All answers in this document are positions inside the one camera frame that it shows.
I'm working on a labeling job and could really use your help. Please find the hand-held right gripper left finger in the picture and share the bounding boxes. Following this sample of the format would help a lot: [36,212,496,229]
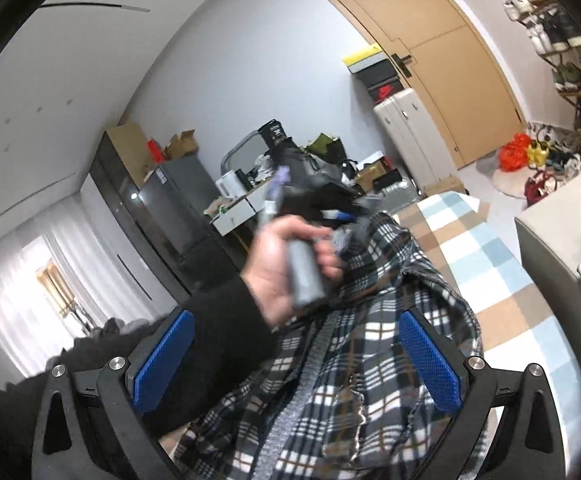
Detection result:
[31,308,194,480]

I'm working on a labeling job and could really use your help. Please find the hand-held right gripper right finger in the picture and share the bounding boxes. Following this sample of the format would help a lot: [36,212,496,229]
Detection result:
[399,308,566,480]

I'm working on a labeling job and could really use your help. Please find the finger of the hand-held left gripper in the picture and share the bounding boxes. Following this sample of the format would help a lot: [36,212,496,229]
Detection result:
[321,207,366,233]

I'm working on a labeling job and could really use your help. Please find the black white plaid jacket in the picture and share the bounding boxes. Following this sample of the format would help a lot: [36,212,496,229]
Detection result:
[173,210,486,480]

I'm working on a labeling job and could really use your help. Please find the person's left forearm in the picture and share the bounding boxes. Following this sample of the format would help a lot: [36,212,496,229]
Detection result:
[158,275,278,441]

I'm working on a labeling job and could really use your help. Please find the person's left hand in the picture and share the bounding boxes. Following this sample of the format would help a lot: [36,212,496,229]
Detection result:
[240,214,344,328]

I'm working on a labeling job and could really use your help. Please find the green black bag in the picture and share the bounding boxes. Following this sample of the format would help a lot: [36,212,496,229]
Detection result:
[305,132,346,161]

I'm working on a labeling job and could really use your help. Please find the white desk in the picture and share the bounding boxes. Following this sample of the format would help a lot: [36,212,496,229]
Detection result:
[205,180,276,236]

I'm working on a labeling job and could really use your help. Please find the white tall cabinet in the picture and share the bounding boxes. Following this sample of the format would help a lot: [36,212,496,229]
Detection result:
[373,87,436,196]

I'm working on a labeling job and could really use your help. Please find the brown cardboard box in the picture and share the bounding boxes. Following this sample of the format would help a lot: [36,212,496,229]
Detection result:
[423,175,466,198]

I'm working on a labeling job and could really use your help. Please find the blue beige checked blanket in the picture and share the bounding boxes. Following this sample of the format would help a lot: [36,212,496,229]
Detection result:
[391,191,581,480]

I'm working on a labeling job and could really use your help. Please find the black cylindrical container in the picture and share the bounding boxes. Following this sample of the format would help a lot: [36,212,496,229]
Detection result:
[261,119,288,148]

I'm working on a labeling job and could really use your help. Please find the window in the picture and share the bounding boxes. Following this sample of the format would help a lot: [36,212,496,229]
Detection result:
[35,257,94,336]

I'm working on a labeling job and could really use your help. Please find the grey chair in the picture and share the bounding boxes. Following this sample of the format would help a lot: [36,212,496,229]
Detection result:
[220,130,271,181]

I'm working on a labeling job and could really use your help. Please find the black shoe box red logo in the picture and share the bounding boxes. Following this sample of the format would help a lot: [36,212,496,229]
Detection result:
[368,82,404,106]

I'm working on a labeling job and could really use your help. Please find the dark grey shoe box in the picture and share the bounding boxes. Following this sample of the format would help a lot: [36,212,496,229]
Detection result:
[353,67,404,91]

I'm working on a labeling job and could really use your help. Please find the grey refrigerator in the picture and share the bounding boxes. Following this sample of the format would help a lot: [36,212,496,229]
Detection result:
[138,152,231,261]

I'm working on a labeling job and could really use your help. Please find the grey sofa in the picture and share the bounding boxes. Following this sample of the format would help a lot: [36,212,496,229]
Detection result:
[515,157,581,331]

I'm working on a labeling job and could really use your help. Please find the yellow white shoe box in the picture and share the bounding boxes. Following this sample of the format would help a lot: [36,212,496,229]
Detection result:
[342,45,396,75]

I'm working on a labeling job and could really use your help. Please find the round beige rug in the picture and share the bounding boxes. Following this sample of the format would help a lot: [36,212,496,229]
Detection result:
[475,152,531,198]

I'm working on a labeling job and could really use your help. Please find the open cardboard box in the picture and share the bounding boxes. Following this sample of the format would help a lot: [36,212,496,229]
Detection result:
[163,130,198,161]

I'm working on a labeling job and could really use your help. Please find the red plastic bag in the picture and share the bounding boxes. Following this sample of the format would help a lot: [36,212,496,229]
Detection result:
[499,132,531,173]

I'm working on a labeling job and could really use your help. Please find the dark red handbag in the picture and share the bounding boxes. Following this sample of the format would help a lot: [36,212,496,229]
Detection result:
[525,170,559,201]

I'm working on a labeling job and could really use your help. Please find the large cardboard box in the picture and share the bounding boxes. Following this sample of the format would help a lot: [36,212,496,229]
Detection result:
[106,121,158,186]

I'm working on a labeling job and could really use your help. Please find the light wooden door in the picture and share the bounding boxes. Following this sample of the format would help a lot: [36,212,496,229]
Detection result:
[301,0,526,168]

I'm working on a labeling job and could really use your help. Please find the pile of shoes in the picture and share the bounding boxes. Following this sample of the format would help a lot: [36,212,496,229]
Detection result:
[525,122,581,181]

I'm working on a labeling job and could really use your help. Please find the metal shoe rack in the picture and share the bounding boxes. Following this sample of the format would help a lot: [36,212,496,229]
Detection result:
[503,0,581,133]

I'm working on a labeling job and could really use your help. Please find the group of sneakers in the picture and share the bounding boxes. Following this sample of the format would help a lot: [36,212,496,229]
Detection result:
[503,0,581,91]

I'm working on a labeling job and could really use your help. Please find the black door handle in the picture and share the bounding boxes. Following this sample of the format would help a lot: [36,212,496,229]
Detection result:
[391,52,416,78]

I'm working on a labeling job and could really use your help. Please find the dark glossy wall cabinet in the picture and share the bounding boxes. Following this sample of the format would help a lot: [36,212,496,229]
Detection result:
[90,132,194,296]

